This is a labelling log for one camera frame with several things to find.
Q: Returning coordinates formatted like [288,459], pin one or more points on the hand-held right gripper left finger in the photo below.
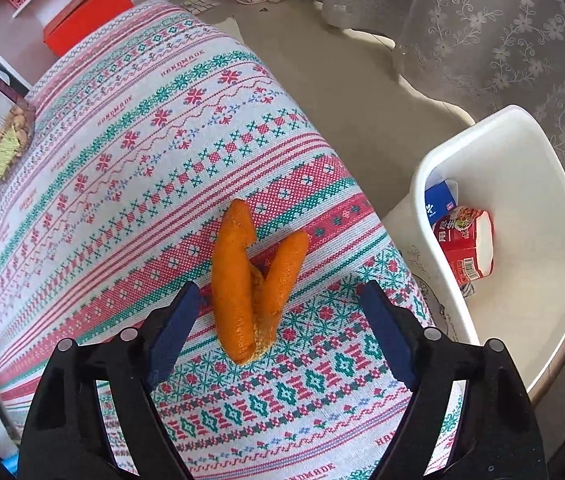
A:
[172,335]

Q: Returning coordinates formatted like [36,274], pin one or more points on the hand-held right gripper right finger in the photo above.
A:
[387,335]

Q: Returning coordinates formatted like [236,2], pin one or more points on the orange peel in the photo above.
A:
[230,285]

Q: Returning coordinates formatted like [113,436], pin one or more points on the red instant noodle cup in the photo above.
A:
[462,250]

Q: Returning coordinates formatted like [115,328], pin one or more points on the tall dark blue carton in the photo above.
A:
[437,205]

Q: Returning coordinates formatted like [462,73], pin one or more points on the white plastic bin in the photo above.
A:
[537,185]

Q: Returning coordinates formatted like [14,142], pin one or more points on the patterned red green tablecloth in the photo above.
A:
[137,160]

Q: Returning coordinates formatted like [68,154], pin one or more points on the grey floral lace curtain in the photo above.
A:
[487,35]

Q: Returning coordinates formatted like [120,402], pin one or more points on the red cardboard box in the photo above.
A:
[87,15]

